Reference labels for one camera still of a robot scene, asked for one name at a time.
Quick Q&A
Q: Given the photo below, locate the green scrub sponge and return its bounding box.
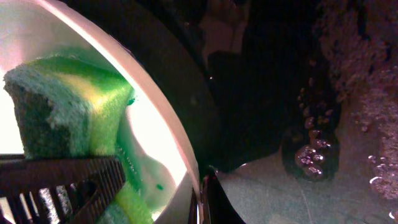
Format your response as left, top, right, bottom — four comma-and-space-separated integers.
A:
4, 57, 152, 223

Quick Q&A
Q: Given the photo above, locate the pale green plate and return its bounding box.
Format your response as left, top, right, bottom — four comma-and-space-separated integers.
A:
1, 1, 199, 223

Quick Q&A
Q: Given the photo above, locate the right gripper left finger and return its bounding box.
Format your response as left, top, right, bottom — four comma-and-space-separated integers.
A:
188, 190, 199, 224

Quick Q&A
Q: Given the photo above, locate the round black serving tray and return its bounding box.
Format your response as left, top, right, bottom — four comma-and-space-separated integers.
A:
62, 0, 398, 224

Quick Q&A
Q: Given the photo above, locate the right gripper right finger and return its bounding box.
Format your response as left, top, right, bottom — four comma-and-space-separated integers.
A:
201, 166, 245, 224

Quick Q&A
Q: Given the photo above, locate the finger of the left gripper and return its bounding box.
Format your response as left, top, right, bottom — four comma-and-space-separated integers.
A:
1, 154, 126, 223

